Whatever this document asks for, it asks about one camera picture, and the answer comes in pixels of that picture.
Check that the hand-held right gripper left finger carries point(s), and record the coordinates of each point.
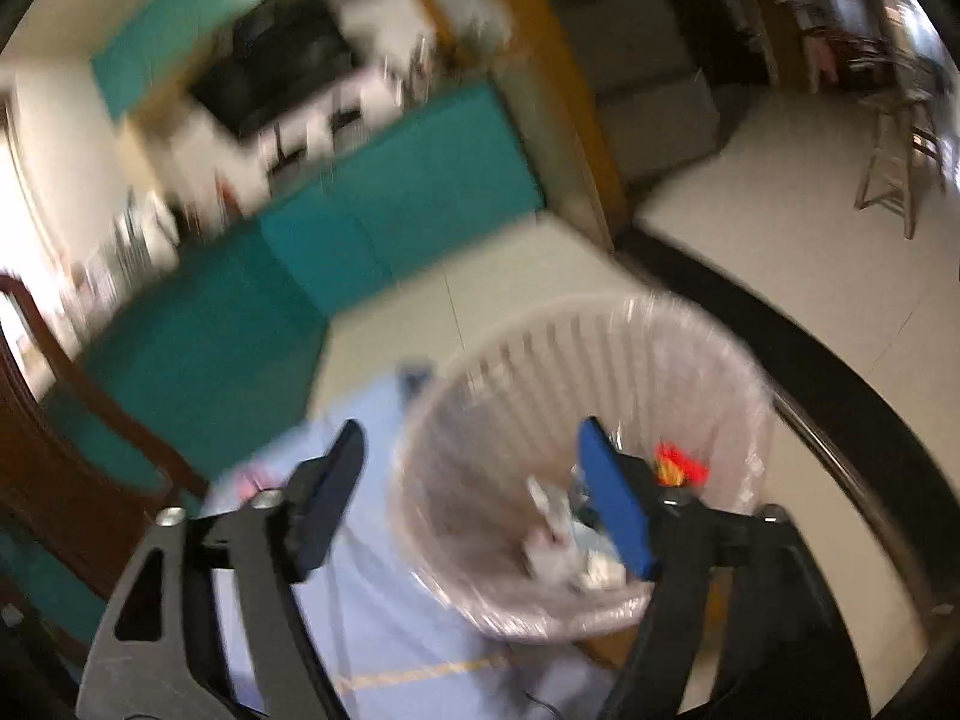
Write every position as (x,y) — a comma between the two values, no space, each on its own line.
(330,495)

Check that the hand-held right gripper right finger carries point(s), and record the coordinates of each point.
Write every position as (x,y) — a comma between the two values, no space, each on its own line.
(615,502)

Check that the white wrapper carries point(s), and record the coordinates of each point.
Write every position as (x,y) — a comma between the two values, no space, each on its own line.
(555,540)

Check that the red wrapper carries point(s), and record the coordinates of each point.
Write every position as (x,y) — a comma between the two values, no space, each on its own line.
(679,465)

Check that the pink lined waste basket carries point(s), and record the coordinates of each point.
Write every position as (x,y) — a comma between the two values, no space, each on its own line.
(510,390)

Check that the carved wooden chair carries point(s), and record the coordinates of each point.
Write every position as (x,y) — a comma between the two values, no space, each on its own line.
(45,450)

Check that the teal kitchen cabinets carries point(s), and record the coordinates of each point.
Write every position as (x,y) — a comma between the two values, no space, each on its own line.
(420,187)

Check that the black range hood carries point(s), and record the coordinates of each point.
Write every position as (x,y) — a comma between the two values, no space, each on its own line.
(277,67)

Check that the wooden stool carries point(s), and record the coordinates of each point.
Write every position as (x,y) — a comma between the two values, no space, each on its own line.
(892,165)

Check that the grey staircase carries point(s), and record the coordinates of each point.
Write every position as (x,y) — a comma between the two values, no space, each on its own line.
(637,52)

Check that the black curved rail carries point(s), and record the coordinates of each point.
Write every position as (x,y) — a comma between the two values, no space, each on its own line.
(787,330)

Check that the teal wall cabinet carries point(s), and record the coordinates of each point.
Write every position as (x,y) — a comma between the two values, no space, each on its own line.
(172,37)

